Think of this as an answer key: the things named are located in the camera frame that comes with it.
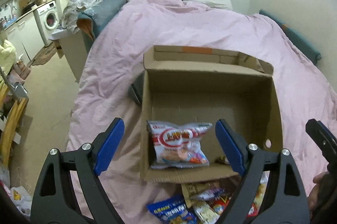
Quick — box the white red shrimp chip bag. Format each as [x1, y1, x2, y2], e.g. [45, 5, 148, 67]
[147, 121, 213, 169]

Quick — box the blue snack bag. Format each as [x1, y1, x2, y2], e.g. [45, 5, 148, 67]
[147, 195, 198, 224]

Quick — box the red cartoon snack bag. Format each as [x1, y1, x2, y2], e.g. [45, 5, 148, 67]
[207, 196, 258, 217]

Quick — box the tan peanut snack bag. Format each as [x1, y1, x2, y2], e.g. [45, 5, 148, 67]
[181, 181, 225, 208]

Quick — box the right hand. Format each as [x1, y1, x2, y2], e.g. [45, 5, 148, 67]
[307, 171, 328, 214]

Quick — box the dark striped cloth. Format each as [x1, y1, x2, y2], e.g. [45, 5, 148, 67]
[128, 72, 144, 106]

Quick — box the brown cardboard box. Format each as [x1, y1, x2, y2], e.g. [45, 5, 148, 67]
[140, 45, 283, 184]

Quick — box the wooden drying rack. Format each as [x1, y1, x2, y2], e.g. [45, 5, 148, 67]
[1, 98, 29, 167]

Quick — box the pink duvet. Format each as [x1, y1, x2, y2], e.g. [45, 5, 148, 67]
[67, 0, 336, 223]

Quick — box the white washing machine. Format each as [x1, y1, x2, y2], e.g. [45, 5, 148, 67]
[33, 0, 59, 47]

